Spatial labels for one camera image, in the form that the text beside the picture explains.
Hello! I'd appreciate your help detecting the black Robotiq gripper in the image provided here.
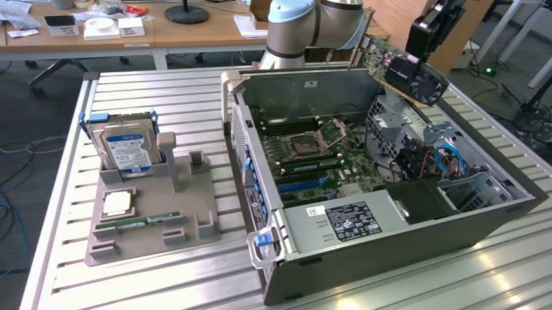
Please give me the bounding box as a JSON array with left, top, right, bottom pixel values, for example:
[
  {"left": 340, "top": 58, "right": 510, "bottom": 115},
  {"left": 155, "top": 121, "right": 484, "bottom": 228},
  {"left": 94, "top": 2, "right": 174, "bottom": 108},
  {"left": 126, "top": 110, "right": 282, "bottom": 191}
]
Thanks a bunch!
[{"left": 407, "top": 0, "right": 468, "bottom": 63}]

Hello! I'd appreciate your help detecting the black Nvidia graphics card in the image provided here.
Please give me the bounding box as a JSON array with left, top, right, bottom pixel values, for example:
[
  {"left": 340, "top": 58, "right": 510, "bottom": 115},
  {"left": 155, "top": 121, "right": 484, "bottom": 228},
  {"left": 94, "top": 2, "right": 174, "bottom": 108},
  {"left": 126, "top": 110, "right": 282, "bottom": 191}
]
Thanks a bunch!
[{"left": 347, "top": 8, "right": 451, "bottom": 107}]

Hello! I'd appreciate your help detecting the white box with red button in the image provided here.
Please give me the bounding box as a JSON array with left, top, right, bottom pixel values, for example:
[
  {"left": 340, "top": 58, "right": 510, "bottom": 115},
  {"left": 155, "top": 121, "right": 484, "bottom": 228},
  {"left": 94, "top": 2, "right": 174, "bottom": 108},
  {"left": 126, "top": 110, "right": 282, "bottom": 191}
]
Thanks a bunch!
[{"left": 460, "top": 41, "right": 480, "bottom": 70}]

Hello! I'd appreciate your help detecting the wooden cabinet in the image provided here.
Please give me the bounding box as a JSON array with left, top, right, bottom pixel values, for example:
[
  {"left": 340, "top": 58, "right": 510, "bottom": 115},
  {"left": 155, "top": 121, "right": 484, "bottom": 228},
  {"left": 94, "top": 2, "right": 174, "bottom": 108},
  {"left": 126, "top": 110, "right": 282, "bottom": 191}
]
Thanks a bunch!
[{"left": 367, "top": 0, "right": 495, "bottom": 76}]

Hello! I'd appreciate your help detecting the perforated metal disk bay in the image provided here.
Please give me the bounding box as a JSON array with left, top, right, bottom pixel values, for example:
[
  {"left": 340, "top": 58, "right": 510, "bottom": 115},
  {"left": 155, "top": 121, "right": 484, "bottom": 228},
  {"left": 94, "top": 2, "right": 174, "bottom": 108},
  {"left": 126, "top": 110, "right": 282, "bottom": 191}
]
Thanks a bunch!
[{"left": 365, "top": 94, "right": 432, "bottom": 162}]

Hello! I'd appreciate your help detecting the black tripod stand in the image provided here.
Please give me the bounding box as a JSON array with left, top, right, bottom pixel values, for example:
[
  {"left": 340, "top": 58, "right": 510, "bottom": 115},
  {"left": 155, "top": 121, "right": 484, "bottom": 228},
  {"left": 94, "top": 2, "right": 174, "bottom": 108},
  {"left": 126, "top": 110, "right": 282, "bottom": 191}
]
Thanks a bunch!
[{"left": 515, "top": 74, "right": 552, "bottom": 146}]

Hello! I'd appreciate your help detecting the metal socket cover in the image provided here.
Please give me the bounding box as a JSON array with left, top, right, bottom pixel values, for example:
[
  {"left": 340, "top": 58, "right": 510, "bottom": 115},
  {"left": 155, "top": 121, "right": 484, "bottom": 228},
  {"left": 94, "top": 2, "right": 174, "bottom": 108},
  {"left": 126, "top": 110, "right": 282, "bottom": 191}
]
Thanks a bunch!
[{"left": 317, "top": 118, "right": 352, "bottom": 150}]

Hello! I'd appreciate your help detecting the brown cardboard box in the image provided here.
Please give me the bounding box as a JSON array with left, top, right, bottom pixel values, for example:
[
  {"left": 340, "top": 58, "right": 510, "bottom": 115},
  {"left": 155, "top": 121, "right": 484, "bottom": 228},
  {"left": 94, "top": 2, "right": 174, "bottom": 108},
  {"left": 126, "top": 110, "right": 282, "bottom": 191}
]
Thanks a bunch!
[{"left": 249, "top": 0, "right": 274, "bottom": 23}]

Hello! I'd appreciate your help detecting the white paper stack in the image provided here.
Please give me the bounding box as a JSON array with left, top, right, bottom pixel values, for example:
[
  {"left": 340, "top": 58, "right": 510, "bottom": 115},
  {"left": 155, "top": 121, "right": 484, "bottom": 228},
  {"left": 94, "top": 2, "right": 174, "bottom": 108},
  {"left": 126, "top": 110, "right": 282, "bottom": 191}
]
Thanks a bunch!
[{"left": 234, "top": 14, "right": 272, "bottom": 39}]

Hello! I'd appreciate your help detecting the CPU socket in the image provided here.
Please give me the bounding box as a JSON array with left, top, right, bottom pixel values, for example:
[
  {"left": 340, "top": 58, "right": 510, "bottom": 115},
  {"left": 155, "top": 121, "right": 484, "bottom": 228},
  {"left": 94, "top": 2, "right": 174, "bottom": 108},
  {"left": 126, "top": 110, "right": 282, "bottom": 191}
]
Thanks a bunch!
[{"left": 286, "top": 131, "right": 331, "bottom": 160}]

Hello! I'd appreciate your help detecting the green motherboard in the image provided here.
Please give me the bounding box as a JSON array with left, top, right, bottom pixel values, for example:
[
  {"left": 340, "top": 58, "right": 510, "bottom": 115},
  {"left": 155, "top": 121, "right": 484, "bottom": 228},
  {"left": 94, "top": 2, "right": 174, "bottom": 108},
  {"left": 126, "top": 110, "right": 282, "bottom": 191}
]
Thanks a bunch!
[{"left": 258, "top": 116, "right": 392, "bottom": 207}]

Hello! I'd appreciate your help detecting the grey metal disk bay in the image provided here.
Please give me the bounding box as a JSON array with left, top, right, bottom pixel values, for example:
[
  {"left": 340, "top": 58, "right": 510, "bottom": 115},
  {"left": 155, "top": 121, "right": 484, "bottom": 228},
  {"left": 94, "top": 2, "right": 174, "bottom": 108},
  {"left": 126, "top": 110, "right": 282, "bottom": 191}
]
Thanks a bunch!
[{"left": 437, "top": 170, "right": 519, "bottom": 212}]

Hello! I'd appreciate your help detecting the wooden office desk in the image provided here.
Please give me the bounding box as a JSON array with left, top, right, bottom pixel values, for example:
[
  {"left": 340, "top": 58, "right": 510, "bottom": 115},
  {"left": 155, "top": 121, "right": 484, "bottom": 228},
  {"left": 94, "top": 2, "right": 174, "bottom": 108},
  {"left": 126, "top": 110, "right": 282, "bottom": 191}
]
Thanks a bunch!
[
  {"left": 153, "top": 0, "right": 392, "bottom": 70},
  {"left": 0, "top": 0, "right": 157, "bottom": 62}
]

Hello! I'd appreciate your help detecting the long PCIe expansion slot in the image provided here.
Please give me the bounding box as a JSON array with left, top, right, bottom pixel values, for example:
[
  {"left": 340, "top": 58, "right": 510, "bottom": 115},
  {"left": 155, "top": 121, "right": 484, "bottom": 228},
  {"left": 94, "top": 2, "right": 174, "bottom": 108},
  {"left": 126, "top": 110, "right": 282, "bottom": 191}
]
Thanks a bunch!
[{"left": 276, "top": 178, "right": 331, "bottom": 194}]

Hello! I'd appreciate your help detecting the black round lamp base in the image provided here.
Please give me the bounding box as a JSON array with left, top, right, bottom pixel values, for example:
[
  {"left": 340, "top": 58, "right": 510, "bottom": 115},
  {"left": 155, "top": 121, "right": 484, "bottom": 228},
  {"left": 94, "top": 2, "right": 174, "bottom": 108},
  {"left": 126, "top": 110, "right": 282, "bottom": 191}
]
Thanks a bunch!
[{"left": 165, "top": 0, "right": 212, "bottom": 25}]

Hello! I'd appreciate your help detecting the grey power supply unit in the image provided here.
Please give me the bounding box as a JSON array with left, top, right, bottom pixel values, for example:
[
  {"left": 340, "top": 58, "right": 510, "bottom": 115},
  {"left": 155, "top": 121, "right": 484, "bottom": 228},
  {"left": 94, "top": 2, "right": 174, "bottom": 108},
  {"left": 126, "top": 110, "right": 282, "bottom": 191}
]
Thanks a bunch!
[{"left": 276, "top": 190, "right": 409, "bottom": 256}]

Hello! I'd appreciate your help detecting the dark grey PC case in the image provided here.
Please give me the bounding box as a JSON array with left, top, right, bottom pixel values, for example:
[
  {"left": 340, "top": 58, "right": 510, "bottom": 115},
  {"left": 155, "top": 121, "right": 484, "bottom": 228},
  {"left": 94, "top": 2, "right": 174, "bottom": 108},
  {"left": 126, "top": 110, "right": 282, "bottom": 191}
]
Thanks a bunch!
[{"left": 221, "top": 63, "right": 551, "bottom": 306}]

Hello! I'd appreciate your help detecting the plain white box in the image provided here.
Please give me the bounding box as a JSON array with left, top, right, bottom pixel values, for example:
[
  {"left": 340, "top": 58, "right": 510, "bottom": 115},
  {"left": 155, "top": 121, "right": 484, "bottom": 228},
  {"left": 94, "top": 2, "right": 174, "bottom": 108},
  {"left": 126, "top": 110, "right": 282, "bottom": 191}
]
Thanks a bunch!
[{"left": 118, "top": 17, "right": 146, "bottom": 38}]

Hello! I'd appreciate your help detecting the flat white box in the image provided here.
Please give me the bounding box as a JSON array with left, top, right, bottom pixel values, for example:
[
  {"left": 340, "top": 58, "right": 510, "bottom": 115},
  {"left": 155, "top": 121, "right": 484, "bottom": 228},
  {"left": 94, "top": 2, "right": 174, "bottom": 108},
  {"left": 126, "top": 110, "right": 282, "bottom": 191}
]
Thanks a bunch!
[{"left": 83, "top": 25, "right": 122, "bottom": 41}]

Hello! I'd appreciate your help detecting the white tape roll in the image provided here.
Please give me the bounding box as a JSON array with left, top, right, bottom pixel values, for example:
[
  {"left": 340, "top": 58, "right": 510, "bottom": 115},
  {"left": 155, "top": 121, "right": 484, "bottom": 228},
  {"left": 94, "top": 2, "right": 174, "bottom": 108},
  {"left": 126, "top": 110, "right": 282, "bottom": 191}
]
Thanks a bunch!
[{"left": 85, "top": 17, "right": 115, "bottom": 32}]

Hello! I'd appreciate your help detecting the hard disk with blue caddy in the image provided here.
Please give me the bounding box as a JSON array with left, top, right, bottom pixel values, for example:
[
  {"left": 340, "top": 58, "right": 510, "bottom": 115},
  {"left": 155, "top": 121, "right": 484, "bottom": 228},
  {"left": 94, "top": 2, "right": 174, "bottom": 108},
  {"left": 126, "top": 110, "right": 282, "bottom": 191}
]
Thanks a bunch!
[{"left": 77, "top": 109, "right": 163, "bottom": 179}]

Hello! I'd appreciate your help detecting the clear plastic wrap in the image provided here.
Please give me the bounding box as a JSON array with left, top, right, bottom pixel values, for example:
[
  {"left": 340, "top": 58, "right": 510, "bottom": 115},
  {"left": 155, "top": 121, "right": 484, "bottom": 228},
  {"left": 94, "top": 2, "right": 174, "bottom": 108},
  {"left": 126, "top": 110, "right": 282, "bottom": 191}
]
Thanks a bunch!
[{"left": 71, "top": 9, "right": 114, "bottom": 21}]

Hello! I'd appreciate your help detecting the grey parts rack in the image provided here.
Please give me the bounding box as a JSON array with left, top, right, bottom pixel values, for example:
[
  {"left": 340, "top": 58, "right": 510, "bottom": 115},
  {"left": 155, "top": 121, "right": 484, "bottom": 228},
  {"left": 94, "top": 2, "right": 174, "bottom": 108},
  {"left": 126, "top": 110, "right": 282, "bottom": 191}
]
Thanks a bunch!
[{"left": 85, "top": 130, "right": 224, "bottom": 268}]

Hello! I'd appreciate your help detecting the white box with black top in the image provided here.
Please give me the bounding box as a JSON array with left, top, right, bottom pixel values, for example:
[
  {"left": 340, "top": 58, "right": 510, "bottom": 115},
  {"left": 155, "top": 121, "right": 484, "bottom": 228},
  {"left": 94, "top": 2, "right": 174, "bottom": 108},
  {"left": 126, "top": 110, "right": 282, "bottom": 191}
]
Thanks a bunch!
[{"left": 45, "top": 15, "right": 82, "bottom": 37}]

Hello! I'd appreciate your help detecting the black chair base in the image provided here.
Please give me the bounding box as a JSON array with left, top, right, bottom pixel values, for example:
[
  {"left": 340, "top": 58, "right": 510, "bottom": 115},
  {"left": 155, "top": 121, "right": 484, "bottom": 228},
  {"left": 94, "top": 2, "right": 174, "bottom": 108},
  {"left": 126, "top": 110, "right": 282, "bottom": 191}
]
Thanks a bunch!
[{"left": 26, "top": 59, "right": 93, "bottom": 97}]

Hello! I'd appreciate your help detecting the silver CPU chip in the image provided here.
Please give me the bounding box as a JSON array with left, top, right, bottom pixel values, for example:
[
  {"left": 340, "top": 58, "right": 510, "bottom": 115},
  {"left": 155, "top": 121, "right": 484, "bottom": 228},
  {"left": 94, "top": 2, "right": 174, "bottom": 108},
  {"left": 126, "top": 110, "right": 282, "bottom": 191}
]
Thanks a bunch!
[{"left": 102, "top": 192, "right": 134, "bottom": 216}]

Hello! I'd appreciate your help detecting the crumpled grey plastic bag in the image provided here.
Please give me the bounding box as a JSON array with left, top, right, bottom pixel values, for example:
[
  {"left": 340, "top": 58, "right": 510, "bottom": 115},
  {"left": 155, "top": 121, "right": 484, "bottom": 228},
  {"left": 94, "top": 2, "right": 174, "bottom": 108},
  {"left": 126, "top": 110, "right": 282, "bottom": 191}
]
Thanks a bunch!
[{"left": 0, "top": 0, "right": 35, "bottom": 30}]

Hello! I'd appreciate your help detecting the white table frame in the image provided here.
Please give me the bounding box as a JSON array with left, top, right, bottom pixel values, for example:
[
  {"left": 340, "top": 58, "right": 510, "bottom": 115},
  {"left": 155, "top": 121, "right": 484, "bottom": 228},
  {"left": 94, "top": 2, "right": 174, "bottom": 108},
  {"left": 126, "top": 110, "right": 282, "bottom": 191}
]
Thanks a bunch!
[{"left": 471, "top": 0, "right": 552, "bottom": 88}]

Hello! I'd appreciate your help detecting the blue SATA wire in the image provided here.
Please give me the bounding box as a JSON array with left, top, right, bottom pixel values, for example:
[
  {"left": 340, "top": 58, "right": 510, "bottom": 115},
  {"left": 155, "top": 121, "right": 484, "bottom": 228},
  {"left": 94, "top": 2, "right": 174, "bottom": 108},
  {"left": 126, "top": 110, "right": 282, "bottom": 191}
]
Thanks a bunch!
[{"left": 433, "top": 145, "right": 471, "bottom": 178}]

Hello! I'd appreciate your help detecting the thin red wire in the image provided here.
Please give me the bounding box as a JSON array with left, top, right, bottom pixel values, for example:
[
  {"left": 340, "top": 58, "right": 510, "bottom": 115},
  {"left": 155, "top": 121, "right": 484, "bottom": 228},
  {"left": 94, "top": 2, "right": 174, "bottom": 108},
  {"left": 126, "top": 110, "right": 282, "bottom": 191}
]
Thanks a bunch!
[{"left": 420, "top": 150, "right": 437, "bottom": 179}]

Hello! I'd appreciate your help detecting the black wire bundle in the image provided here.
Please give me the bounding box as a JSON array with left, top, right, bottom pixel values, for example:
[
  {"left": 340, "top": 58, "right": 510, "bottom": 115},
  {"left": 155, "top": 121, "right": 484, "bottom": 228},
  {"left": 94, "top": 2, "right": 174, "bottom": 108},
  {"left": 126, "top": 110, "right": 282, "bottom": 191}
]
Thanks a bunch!
[{"left": 393, "top": 147, "right": 427, "bottom": 180}]

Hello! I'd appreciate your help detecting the white floor cable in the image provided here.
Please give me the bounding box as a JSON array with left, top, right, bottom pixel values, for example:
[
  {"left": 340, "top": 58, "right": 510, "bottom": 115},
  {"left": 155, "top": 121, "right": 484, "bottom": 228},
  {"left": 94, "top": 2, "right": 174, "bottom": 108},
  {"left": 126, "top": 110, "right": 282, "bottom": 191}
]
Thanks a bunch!
[{"left": 0, "top": 135, "right": 66, "bottom": 154}]

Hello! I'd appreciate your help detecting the blue floor cable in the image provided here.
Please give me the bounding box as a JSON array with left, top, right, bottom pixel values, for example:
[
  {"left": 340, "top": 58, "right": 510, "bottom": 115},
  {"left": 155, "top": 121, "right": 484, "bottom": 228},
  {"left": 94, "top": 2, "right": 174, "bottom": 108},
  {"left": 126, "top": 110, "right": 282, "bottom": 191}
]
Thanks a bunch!
[{"left": 0, "top": 154, "right": 35, "bottom": 278}]

